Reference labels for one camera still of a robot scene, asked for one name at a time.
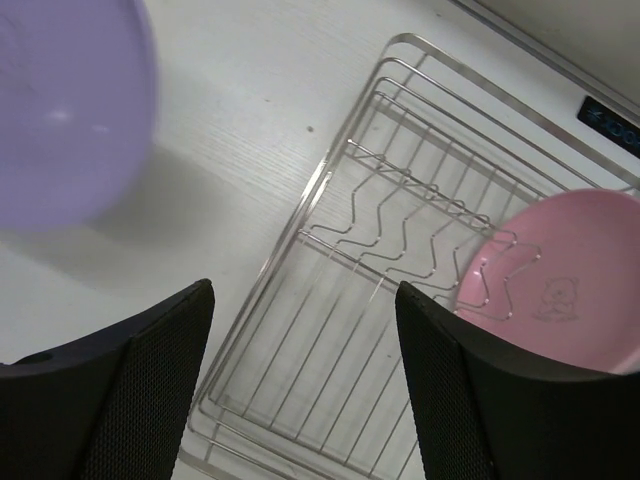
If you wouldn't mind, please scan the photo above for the metal wire dish rack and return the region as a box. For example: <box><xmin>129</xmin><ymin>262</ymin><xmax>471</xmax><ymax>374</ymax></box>
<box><xmin>179</xmin><ymin>33</ymin><xmax>639</xmax><ymax>479</ymax></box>

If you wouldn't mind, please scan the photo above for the pink plate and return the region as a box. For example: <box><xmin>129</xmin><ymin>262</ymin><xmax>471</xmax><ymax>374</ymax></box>
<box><xmin>455</xmin><ymin>189</ymin><xmax>639</xmax><ymax>374</ymax></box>

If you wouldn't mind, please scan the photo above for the purple plate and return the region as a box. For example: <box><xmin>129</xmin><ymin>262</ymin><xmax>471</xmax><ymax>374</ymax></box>
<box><xmin>1</xmin><ymin>1</ymin><xmax>158</xmax><ymax>230</ymax></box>

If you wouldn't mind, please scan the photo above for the aluminium frame rail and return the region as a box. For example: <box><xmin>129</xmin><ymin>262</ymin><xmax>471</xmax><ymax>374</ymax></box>
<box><xmin>454</xmin><ymin>0</ymin><xmax>639</xmax><ymax>116</ymax></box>

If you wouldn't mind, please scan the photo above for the black XDOF label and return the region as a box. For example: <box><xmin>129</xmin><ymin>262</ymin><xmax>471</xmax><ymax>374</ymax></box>
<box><xmin>577</xmin><ymin>96</ymin><xmax>640</xmax><ymax>158</ymax></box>

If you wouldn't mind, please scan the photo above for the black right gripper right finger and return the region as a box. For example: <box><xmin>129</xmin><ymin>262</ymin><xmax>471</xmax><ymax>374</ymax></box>
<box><xmin>395</xmin><ymin>282</ymin><xmax>639</xmax><ymax>479</ymax></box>

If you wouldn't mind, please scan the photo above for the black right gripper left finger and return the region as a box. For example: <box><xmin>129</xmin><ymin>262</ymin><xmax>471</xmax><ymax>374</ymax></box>
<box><xmin>1</xmin><ymin>279</ymin><xmax>215</xmax><ymax>479</ymax></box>

